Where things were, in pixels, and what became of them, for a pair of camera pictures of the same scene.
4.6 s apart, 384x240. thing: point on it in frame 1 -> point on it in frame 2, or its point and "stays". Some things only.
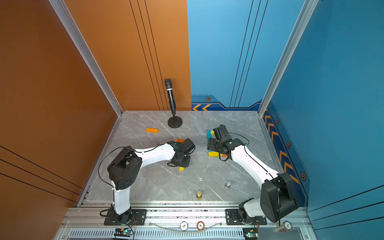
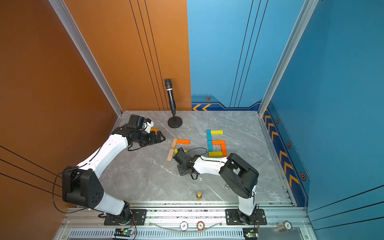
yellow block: [213, 154] stays
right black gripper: [210, 144] -> [181, 173]
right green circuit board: [250, 233] stays
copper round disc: [200, 225] stays
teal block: [209, 134] stays
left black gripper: [186, 165] -> [153, 140]
